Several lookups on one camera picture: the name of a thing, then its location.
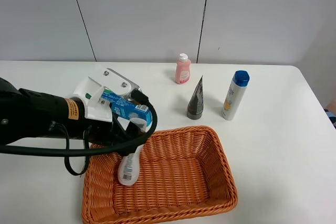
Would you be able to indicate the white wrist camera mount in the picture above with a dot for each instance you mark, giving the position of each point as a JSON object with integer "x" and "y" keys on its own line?
{"x": 102, "y": 90}

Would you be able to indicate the white lotion bottle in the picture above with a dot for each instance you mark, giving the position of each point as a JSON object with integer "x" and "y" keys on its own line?
{"x": 129, "y": 168}

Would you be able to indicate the black cosmetic tube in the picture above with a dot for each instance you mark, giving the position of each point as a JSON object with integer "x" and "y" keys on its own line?
{"x": 196, "y": 104}

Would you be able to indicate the blue toothpaste box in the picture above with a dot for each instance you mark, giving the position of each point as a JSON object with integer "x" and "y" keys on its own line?
{"x": 127, "y": 109}

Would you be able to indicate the white bottle blue cap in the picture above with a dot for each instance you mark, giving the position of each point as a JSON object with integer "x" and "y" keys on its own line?
{"x": 235, "y": 94}

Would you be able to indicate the orange wicker basket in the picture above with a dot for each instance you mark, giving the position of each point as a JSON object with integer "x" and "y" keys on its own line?
{"x": 184, "y": 173}

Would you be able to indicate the pink pump bottle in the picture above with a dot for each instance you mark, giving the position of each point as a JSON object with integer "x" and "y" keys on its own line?
{"x": 182, "y": 73}

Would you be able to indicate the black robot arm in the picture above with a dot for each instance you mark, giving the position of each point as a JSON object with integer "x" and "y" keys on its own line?
{"x": 89, "y": 127}

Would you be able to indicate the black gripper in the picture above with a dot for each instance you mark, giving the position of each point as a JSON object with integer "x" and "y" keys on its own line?
{"x": 115, "y": 134}

